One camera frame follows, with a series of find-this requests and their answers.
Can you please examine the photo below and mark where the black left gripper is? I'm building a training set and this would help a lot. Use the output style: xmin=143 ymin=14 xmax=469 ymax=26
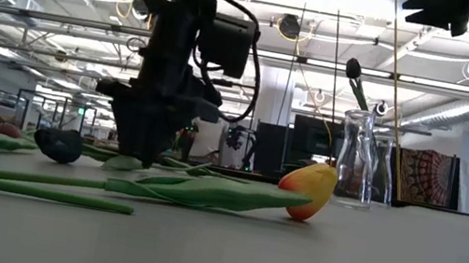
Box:
xmin=85 ymin=0 xmax=239 ymax=180

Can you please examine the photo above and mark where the yellow orange artificial tulip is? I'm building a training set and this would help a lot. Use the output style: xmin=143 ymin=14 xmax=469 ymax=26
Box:
xmin=0 ymin=111 xmax=341 ymax=235

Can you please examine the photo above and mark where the clear glass vase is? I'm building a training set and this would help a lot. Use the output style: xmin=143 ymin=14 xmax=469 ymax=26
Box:
xmin=329 ymin=106 xmax=385 ymax=212
xmin=364 ymin=133 xmax=404 ymax=209

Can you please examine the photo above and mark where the ceiling light bar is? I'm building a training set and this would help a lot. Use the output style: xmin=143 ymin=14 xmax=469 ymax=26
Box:
xmin=0 ymin=5 xmax=469 ymax=94

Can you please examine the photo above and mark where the black partition panel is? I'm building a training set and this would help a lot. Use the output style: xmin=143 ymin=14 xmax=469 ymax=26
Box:
xmin=249 ymin=120 xmax=296 ymax=178

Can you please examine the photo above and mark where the black monitor screen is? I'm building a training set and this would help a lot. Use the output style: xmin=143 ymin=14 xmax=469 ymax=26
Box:
xmin=287 ymin=114 xmax=345 ymax=177

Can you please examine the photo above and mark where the black metal camera frame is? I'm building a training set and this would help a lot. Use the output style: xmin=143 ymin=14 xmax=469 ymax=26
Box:
xmin=196 ymin=76 xmax=261 ymax=172

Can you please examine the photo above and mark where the yellow hanging cable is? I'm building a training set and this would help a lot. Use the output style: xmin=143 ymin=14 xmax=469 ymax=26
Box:
xmin=360 ymin=0 xmax=434 ymax=202

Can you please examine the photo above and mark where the black metal shelf frame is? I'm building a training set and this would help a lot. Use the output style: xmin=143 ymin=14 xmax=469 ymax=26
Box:
xmin=10 ymin=87 xmax=102 ymax=143

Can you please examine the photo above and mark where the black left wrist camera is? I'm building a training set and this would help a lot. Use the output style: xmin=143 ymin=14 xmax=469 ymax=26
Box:
xmin=193 ymin=9 xmax=263 ymax=82

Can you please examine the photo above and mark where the black ceiling cable reel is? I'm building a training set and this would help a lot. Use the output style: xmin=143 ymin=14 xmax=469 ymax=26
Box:
xmin=130 ymin=0 xmax=156 ymax=20
xmin=276 ymin=12 xmax=305 ymax=42
xmin=372 ymin=99 xmax=390 ymax=118

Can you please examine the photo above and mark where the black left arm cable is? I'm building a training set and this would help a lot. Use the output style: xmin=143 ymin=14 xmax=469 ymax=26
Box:
xmin=180 ymin=0 xmax=276 ymax=127

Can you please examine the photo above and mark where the thin black hanging cable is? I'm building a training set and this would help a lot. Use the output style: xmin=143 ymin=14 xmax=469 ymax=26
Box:
xmin=275 ymin=0 xmax=309 ymax=127

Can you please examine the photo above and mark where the patterned wall tapestry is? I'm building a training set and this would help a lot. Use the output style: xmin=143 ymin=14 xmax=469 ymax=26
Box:
xmin=393 ymin=145 xmax=459 ymax=209

